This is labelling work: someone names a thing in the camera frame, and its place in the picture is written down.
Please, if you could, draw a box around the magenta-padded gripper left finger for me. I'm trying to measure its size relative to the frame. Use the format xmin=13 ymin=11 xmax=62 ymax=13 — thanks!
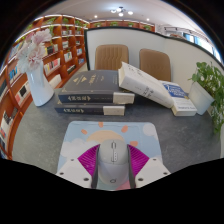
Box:
xmin=55 ymin=143 xmax=100 ymax=190

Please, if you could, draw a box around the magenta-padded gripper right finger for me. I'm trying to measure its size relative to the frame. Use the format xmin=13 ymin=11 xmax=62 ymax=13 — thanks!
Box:
xmin=127 ymin=143 xmax=172 ymax=189

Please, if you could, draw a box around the light grey computer mouse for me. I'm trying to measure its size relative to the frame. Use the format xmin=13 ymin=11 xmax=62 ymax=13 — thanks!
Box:
xmin=96 ymin=139 xmax=130 ymax=186

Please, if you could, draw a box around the sun and cloud mouse pad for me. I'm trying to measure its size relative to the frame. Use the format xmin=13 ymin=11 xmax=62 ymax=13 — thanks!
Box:
xmin=57 ymin=120 xmax=164 ymax=191

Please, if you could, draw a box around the thick dark grey book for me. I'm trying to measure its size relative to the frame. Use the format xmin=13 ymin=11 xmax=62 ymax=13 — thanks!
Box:
xmin=54 ymin=98 xmax=127 ymax=117
xmin=58 ymin=69 xmax=136 ymax=105

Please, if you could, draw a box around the blue and white book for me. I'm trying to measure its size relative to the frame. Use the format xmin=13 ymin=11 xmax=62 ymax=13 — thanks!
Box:
xmin=159 ymin=79 xmax=198 ymax=117

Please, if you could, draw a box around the thick white book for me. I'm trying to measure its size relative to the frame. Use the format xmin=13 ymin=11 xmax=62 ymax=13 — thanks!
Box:
xmin=117 ymin=61 xmax=175 ymax=109

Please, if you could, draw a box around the white jug vase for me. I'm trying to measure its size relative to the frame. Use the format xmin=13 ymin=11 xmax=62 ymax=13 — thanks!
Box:
xmin=25 ymin=66 xmax=55 ymax=108

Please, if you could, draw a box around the green plant in white pot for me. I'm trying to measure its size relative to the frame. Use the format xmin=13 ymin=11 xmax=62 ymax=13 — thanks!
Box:
xmin=188 ymin=61 xmax=224 ymax=134

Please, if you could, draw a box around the tan upholstered chair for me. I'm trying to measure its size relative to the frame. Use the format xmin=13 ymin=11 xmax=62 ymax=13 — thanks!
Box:
xmin=138 ymin=48 xmax=172 ymax=83
xmin=94 ymin=43 xmax=130 ymax=71

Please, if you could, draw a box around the large orange wooden bookshelf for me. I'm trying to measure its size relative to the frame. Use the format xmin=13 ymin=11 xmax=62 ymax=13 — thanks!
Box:
xmin=0 ymin=13 xmax=90 ymax=160

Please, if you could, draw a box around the pink and white flower bouquet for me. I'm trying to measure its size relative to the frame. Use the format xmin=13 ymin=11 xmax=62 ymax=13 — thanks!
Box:
xmin=15 ymin=28 xmax=53 ymax=74

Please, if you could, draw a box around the orange shelf with plants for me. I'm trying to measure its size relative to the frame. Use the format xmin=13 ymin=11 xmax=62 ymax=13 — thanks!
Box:
xmin=88 ymin=19 xmax=156 ymax=33

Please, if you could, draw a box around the ceiling lamp cluster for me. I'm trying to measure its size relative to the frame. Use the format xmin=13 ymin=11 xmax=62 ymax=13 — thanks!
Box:
xmin=109 ymin=5 xmax=134 ymax=18

